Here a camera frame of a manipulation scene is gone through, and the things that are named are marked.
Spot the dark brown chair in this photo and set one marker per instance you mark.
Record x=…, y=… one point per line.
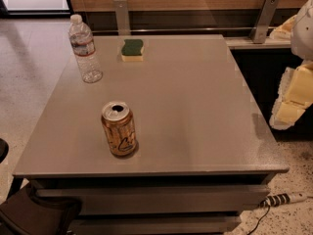
x=25, y=213

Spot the upper grey drawer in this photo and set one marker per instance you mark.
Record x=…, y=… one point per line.
x=140, y=200

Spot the horizontal metal rail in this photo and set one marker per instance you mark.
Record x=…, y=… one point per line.
x=205, y=30

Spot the grey drawer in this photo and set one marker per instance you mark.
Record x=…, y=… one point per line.
x=190, y=225
x=140, y=200

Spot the lower grey drawer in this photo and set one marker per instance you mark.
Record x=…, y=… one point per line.
x=190, y=225

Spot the white power strip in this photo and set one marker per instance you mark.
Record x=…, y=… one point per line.
x=283, y=199

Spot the metal wall bracket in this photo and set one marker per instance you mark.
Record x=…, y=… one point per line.
x=258, y=34
x=122, y=17

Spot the black round object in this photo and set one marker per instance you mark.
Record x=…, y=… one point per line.
x=4, y=149

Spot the green and yellow sponge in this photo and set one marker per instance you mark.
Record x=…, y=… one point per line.
x=132, y=50

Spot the left metal wall bracket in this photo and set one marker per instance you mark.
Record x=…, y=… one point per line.
x=122, y=17

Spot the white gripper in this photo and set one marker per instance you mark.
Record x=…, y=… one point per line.
x=303, y=33

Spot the orange soda can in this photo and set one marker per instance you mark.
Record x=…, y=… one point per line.
x=118, y=123

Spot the clear plastic water bottle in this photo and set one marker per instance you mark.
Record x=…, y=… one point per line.
x=82, y=43

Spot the right metal wall bracket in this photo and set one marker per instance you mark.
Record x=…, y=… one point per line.
x=258, y=34

